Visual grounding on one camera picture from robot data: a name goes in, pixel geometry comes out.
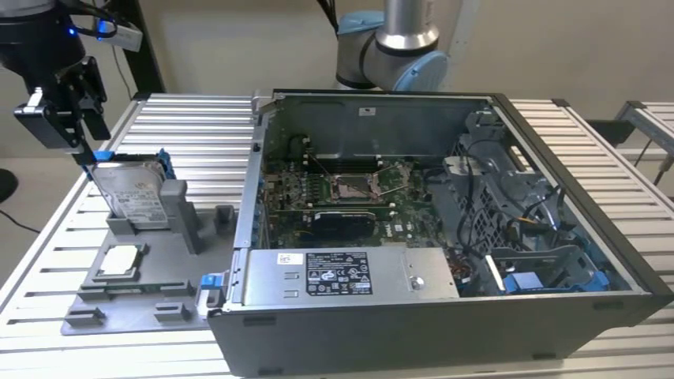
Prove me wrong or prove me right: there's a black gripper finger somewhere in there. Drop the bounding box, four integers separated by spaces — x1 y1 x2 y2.
54 56 112 142
12 88 99 166

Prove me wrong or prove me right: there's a hard disk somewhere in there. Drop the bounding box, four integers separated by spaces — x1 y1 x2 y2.
76 148 178 232

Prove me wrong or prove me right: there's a blue plastic disk carrier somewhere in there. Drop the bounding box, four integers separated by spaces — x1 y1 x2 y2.
499 270 611 295

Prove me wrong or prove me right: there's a grey metal disk bay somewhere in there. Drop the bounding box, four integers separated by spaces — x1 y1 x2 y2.
483 243 607 295

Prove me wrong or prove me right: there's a round black base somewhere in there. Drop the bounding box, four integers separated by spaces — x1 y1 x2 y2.
0 167 20 205

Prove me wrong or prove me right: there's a silver CPU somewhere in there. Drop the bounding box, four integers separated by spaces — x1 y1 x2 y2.
99 245 144 277

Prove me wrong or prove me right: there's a grey plastic parts rack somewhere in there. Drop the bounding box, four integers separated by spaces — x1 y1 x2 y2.
60 179 242 336

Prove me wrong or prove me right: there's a green RAM stick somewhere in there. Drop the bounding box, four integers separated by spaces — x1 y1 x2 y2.
104 286 167 298

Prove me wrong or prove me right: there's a CPU socket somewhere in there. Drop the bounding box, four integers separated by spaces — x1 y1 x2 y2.
328 173 383 198

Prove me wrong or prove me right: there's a metal socket cover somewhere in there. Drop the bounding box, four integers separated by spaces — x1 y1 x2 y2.
376 163 417 195

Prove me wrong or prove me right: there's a green motherboard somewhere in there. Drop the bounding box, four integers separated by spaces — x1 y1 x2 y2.
260 156 449 250

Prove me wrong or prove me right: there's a grey power supply unit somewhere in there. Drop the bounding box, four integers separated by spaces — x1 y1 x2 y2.
242 247 459 308

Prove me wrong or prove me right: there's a grey metal drive cage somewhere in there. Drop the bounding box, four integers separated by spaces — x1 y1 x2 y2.
442 110 581 253

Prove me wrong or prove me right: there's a grey open PC case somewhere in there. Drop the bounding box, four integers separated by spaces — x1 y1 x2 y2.
207 87 674 378

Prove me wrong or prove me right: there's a thin black wall cable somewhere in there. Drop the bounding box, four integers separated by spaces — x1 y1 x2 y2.
112 47 136 102

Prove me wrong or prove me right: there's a black metal post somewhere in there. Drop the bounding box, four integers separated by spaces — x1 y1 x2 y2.
104 0 167 95

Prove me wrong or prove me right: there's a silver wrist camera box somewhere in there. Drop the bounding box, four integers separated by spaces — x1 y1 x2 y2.
94 19 144 51

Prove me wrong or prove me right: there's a black floor cable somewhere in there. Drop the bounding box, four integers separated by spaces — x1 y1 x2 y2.
0 208 43 235

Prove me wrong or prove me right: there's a thin wire locking lever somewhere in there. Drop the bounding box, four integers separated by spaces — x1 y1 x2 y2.
307 151 336 181

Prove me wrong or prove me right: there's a thin black cable pair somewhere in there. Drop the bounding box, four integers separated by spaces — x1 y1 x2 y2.
314 0 344 31

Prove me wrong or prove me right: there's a long black case wire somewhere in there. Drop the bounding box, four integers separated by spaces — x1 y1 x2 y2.
455 156 479 257

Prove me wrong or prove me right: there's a yellow black power wire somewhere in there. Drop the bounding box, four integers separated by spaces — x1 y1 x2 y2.
505 212 559 248

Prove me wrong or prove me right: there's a black data wire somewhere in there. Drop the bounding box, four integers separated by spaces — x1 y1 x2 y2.
526 185 578 236

